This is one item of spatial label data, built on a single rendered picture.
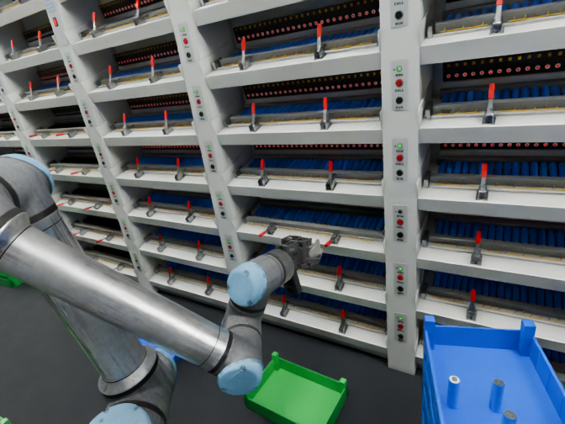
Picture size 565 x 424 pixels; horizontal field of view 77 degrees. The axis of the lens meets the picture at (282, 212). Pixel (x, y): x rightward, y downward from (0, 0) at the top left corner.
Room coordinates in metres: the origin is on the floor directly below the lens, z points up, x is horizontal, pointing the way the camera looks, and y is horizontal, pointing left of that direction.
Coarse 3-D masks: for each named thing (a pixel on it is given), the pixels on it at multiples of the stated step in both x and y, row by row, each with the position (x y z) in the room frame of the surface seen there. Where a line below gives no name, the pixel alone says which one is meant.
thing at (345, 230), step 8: (248, 216) 1.34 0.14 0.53; (280, 224) 1.25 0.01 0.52; (288, 224) 1.22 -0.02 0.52; (296, 224) 1.21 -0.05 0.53; (304, 224) 1.19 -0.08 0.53; (312, 224) 1.18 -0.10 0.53; (312, 232) 1.16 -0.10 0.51; (344, 232) 1.10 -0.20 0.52; (352, 232) 1.08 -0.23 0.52; (360, 232) 1.07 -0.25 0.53; (368, 232) 1.06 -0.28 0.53; (376, 232) 1.05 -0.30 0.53
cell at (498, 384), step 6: (498, 378) 0.43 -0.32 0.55; (492, 384) 0.42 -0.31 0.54; (498, 384) 0.42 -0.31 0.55; (504, 384) 0.41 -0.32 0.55; (492, 390) 0.42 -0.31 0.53; (498, 390) 0.41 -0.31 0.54; (492, 396) 0.42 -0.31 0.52; (498, 396) 0.41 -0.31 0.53; (492, 402) 0.42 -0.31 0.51; (498, 402) 0.41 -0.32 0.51; (492, 408) 0.42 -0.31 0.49; (498, 408) 0.41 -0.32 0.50
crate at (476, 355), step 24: (432, 336) 0.57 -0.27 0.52; (456, 336) 0.57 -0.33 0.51; (480, 336) 0.56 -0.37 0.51; (504, 336) 0.54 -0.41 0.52; (528, 336) 0.52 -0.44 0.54; (432, 360) 0.50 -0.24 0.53; (456, 360) 0.53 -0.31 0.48; (480, 360) 0.52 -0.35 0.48; (504, 360) 0.52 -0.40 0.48; (528, 360) 0.51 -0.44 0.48; (432, 384) 0.46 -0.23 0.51; (480, 384) 0.47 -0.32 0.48; (528, 384) 0.46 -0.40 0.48; (552, 384) 0.43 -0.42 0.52; (480, 408) 0.42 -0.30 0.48; (504, 408) 0.42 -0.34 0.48; (528, 408) 0.41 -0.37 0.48; (552, 408) 0.41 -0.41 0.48
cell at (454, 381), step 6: (450, 378) 0.44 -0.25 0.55; (456, 378) 0.44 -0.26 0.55; (450, 384) 0.44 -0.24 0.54; (456, 384) 0.43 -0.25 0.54; (450, 390) 0.44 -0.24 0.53; (456, 390) 0.43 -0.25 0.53; (450, 396) 0.43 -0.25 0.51; (456, 396) 0.43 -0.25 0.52; (450, 402) 0.43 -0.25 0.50; (456, 402) 0.43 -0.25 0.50; (456, 408) 0.43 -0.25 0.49
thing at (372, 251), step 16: (256, 208) 1.42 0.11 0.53; (240, 224) 1.34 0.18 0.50; (256, 240) 1.27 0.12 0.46; (272, 240) 1.22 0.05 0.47; (320, 240) 1.12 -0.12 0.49; (352, 240) 1.07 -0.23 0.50; (368, 240) 1.05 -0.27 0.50; (384, 240) 0.97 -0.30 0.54; (352, 256) 1.05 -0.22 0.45; (368, 256) 1.01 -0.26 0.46; (384, 256) 0.98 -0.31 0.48
